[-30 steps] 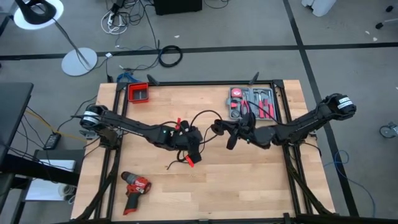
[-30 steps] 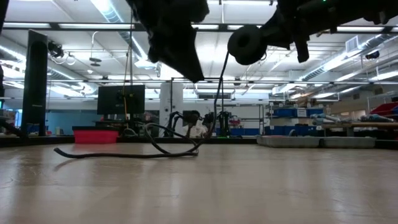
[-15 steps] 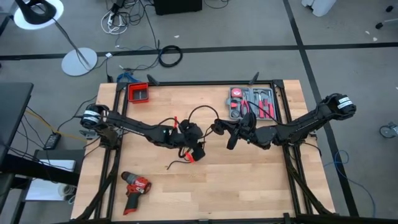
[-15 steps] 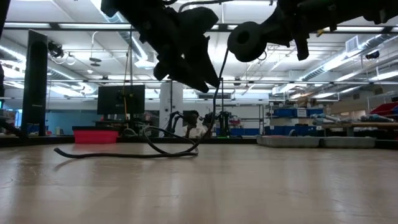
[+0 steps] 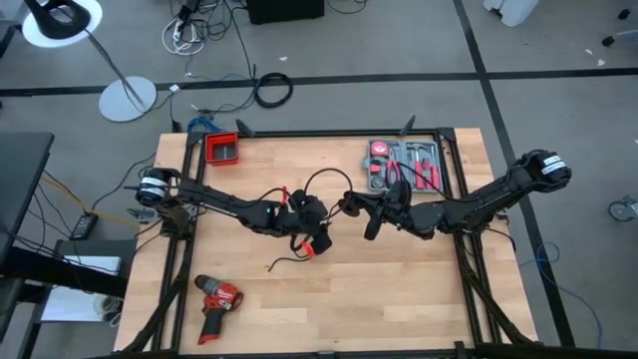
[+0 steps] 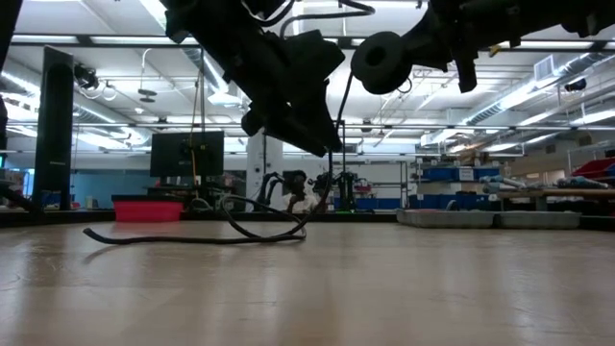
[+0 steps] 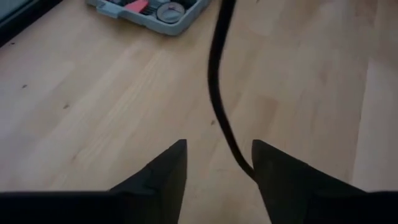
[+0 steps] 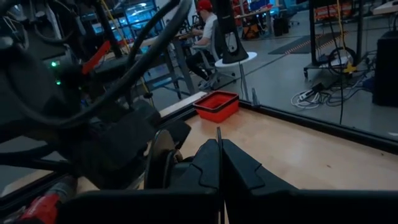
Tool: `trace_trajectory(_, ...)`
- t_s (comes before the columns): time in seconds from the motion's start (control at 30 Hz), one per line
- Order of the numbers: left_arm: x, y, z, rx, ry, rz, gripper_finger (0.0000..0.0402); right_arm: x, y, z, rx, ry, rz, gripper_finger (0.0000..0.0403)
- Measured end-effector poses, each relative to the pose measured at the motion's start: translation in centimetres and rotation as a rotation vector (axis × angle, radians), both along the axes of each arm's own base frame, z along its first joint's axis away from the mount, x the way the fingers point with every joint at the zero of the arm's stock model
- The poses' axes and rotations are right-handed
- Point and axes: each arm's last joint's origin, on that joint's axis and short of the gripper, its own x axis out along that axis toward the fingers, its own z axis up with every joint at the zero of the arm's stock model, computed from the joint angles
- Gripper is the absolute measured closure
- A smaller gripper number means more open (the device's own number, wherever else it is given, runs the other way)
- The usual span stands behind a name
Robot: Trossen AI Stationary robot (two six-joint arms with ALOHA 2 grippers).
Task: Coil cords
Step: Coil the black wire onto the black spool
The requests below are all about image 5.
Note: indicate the white plastic object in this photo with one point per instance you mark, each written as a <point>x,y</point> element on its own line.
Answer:
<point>513,10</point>

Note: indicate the black box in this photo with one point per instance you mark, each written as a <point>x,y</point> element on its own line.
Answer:
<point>284,10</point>

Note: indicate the office chair base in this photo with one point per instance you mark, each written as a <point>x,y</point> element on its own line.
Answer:
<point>607,41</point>

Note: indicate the grey tool case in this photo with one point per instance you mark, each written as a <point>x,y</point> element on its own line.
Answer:
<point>403,149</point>

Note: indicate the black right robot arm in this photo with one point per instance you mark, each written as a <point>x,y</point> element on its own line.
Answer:
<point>498,192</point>

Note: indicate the floor lamp with round base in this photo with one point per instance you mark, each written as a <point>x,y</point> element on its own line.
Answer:
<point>127,100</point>

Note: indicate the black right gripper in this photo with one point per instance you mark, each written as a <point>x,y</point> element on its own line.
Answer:
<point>396,212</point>

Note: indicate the black side table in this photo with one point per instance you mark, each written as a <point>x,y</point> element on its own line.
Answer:
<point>95,247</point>

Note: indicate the black round bit holder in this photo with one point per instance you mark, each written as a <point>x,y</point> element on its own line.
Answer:
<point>378,182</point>

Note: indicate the red plastic bin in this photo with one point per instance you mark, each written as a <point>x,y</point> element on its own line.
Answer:
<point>209,149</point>

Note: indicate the grey caster wheel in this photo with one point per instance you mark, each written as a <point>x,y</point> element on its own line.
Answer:
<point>620,210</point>

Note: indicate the black aluminium table frame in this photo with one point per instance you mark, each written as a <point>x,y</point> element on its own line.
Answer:
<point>324,133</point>

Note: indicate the black power brick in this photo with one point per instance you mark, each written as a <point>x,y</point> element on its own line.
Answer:
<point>84,226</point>

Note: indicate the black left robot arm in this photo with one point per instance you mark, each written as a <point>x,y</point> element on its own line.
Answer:
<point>224,202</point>

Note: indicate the red tape measure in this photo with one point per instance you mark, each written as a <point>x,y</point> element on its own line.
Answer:
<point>379,149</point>

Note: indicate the white panel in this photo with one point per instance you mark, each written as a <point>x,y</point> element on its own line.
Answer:
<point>75,304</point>

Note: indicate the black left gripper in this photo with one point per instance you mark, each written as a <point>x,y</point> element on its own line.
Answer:
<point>306,214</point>

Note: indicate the black desk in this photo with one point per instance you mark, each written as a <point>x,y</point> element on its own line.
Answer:
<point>20,169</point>

